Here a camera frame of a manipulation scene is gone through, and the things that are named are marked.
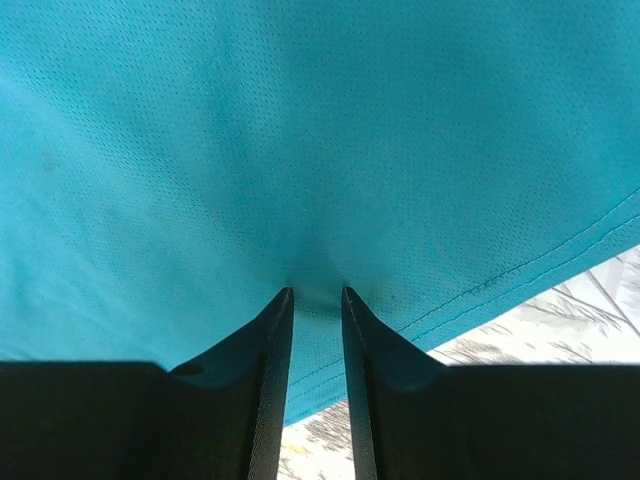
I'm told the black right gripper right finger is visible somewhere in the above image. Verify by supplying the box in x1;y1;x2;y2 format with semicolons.
341;288;639;479

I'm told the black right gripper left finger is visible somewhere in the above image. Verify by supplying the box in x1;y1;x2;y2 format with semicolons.
1;288;294;479

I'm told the teal t shirt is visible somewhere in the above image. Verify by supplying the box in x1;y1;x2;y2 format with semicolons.
1;1;639;422

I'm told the floral patterned table mat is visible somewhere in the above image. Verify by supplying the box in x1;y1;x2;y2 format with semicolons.
278;248;639;479

